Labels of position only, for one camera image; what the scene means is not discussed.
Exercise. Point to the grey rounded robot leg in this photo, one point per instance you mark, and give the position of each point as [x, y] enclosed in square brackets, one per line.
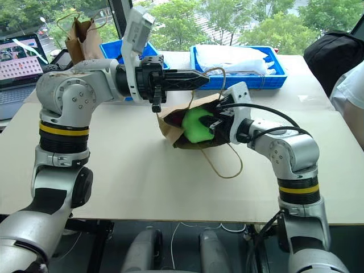
[142, 250]
[214, 253]

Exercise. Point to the black tablet device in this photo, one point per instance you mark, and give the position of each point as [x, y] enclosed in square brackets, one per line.
[61, 59]

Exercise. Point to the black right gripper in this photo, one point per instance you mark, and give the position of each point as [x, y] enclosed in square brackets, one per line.
[224, 130]

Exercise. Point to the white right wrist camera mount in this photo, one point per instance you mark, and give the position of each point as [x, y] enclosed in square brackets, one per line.
[240, 94]

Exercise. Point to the empty blue plastic crate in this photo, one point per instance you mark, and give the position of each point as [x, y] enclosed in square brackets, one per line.
[113, 51]

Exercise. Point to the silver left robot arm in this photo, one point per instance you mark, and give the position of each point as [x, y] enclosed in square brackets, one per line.
[65, 91]

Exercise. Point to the blue crate with plastic bags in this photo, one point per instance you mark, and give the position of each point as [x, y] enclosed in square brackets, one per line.
[244, 82]

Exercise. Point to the brown paper bag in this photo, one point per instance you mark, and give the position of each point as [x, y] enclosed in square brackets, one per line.
[82, 42]
[170, 133]

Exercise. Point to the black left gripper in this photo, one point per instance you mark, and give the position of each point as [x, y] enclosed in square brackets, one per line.
[149, 76]

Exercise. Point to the black window frame post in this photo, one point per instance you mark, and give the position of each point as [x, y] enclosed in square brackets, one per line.
[120, 17]

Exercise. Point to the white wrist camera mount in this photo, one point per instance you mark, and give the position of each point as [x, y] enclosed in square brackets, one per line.
[136, 31]
[240, 94]

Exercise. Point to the person in white shirt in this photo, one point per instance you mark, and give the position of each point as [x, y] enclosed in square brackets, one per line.
[349, 94]

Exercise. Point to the black backpack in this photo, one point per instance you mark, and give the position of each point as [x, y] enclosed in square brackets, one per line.
[327, 59]

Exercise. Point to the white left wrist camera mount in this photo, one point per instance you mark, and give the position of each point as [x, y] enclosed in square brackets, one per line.
[136, 31]

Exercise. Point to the silver open laptop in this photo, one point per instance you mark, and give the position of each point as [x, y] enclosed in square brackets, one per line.
[17, 62]

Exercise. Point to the black table frame leg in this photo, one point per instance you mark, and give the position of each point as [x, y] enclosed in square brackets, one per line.
[94, 244]

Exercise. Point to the white plastic bags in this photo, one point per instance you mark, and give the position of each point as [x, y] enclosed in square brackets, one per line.
[233, 58]

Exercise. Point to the green plush toy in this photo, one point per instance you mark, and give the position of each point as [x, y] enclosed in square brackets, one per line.
[193, 125]

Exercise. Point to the upright brown paper bag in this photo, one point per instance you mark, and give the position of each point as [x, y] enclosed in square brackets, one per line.
[82, 42]

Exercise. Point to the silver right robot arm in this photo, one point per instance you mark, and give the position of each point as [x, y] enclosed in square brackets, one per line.
[295, 150]

